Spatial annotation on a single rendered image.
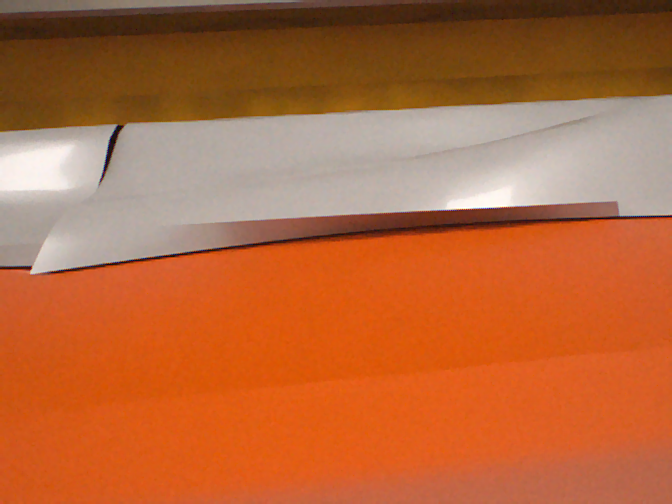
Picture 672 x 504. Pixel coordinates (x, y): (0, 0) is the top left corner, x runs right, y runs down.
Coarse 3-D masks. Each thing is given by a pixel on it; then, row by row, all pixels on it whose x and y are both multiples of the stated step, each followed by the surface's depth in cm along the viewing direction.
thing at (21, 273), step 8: (0, 272) 3; (8, 272) 3; (16, 272) 3; (24, 272) 3; (0, 280) 3; (8, 280) 3; (16, 280) 3; (24, 280) 3; (0, 288) 3; (8, 288) 3
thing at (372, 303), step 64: (192, 256) 3; (256, 256) 3; (320, 256) 3; (384, 256) 3; (448, 256) 3; (512, 256) 3; (576, 256) 3; (640, 256) 2; (0, 320) 2; (64, 320) 2; (128, 320) 2; (192, 320) 2; (256, 320) 2; (320, 320) 2; (384, 320) 2; (448, 320) 2; (512, 320) 2; (576, 320) 2; (640, 320) 2; (0, 384) 2; (64, 384) 2; (128, 384) 2; (192, 384) 1; (256, 384) 1
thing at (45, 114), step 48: (144, 96) 12; (192, 96) 12; (240, 96) 13; (288, 96) 13; (336, 96) 13; (384, 96) 13; (432, 96) 13; (480, 96) 13; (528, 96) 13; (576, 96) 13; (624, 96) 14
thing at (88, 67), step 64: (0, 64) 12; (64, 64) 12; (128, 64) 12; (192, 64) 12; (256, 64) 12; (320, 64) 13; (384, 64) 13; (448, 64) 13; (512, 64) 13; (576, 64) 13; (640, 64) 13
